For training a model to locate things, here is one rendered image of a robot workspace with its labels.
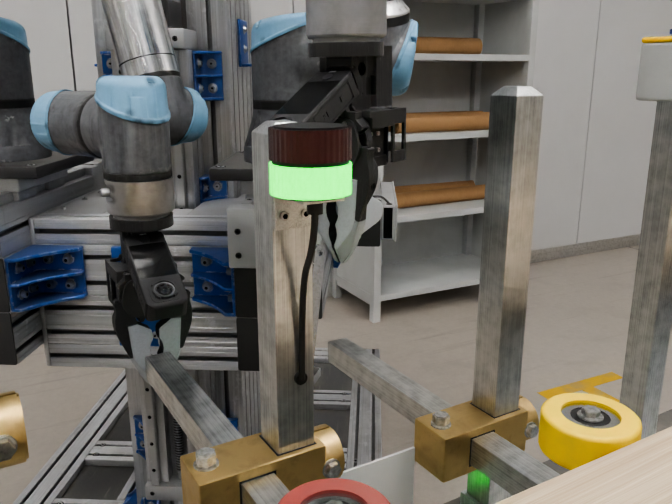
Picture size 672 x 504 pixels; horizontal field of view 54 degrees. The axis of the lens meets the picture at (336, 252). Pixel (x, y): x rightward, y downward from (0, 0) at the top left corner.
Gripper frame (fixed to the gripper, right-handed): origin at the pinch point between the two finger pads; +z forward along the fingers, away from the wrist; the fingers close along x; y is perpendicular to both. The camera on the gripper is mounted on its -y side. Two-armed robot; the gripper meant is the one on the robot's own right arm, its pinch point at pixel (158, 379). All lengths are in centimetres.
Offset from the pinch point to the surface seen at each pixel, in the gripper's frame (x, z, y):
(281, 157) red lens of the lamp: -1.1, -30.7, -32.3
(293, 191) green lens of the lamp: -1.5, -28.4, -33.1
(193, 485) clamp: 5.0, -4.1, -27.9
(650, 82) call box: -51, -35, -25
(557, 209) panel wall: -313, 52, 208
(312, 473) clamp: -5.1, -2.6, -29.4
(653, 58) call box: -51, -38, -25
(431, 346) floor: -157, 84, 137
